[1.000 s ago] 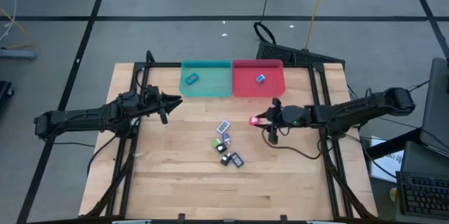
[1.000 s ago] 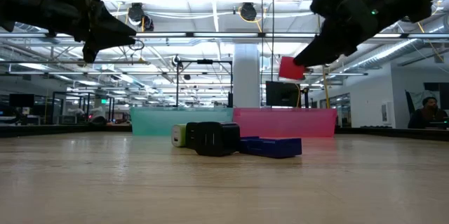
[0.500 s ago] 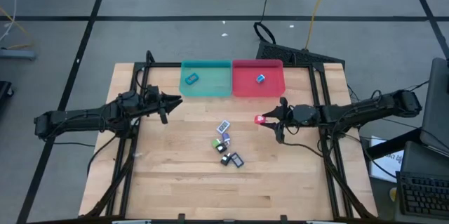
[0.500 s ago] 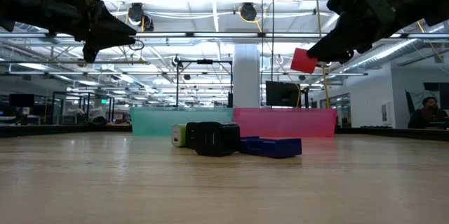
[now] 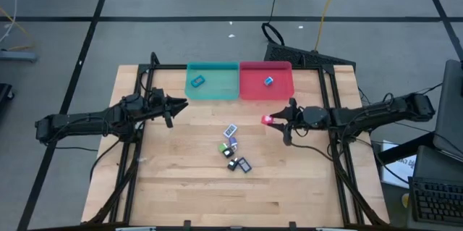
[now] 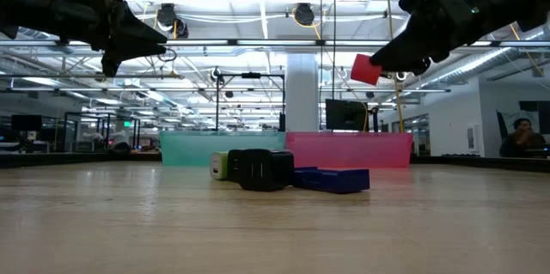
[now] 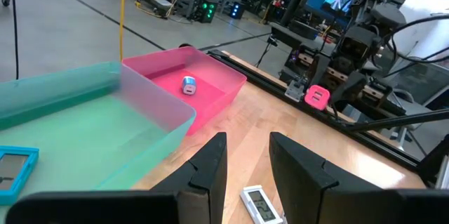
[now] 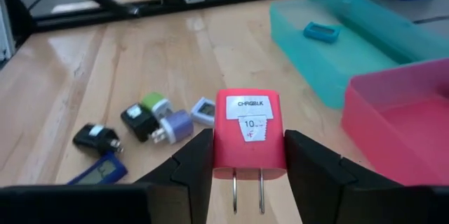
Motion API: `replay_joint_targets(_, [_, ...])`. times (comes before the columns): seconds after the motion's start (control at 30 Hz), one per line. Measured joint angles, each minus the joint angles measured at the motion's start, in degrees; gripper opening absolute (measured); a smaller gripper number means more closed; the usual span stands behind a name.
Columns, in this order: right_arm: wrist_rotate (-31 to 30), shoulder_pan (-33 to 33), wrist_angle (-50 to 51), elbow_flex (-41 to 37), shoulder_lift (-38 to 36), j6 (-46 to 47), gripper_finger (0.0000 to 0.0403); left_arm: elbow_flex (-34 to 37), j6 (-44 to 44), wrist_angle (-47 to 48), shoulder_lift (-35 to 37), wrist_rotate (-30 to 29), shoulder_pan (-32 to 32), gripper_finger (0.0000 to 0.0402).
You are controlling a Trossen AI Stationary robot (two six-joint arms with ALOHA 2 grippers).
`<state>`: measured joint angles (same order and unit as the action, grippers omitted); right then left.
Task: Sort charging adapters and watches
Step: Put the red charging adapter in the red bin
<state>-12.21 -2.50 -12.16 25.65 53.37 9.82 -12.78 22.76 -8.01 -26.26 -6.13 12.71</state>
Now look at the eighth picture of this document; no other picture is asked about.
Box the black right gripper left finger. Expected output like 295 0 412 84
0 128 215 224

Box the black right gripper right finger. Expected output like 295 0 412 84
283 129 449 224

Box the small blue white object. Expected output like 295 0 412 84
151 109 195 145

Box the red charging adapter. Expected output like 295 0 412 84
212 88 288 216

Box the matte black charging adapter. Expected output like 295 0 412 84
120 102 161 143

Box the green and white charging adapter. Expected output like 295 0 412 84
140 91 174 121

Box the glossy black dual-port charging adapter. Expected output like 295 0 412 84
72 122 124 156

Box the pink translucent plastic bin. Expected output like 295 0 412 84
340 58 449 187

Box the teal translucent plastic bin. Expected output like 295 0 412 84
269 0 449 110

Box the black table edge rail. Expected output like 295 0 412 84
33 0 333 32

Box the black metal support frame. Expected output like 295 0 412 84
0 0 141 65

